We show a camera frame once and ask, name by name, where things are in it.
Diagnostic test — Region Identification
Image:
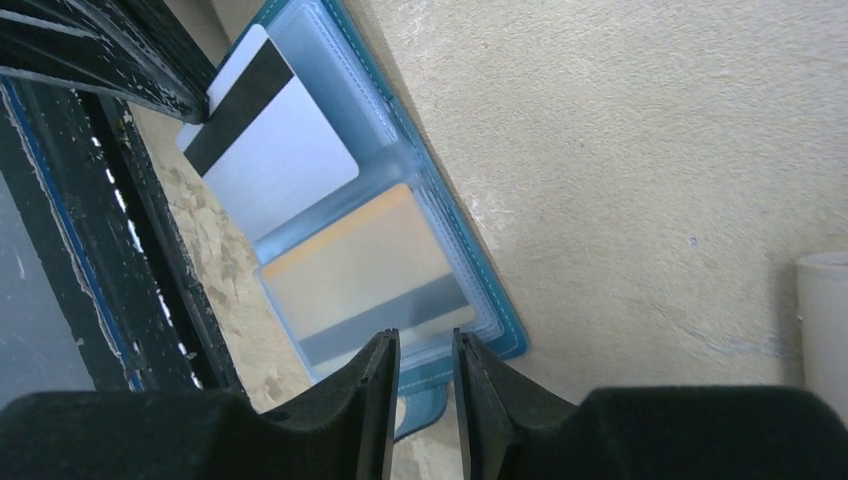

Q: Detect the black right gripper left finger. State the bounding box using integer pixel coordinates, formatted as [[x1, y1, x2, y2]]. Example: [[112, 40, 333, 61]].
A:
[[1, 329, 400, 479]]

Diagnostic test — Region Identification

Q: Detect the dark card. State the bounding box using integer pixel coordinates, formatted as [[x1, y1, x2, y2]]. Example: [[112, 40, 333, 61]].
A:
[[176, 25, 359, 242]]

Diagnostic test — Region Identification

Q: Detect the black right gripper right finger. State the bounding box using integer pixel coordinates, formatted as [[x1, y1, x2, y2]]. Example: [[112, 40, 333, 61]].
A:
[[453, 331, 847, 479]]

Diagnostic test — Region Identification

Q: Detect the blue leather card holder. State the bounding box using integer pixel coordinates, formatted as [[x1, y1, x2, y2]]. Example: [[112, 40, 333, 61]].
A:
[[177, 1, 528, 438]]

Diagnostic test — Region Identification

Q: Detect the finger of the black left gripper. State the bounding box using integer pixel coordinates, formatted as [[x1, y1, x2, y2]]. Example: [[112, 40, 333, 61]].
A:
[[1, 0, 215, 124]]

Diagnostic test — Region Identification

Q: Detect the cream card holder with snap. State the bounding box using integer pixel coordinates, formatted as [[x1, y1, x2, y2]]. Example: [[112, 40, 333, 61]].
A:
[[796, 251, 847, 421]]

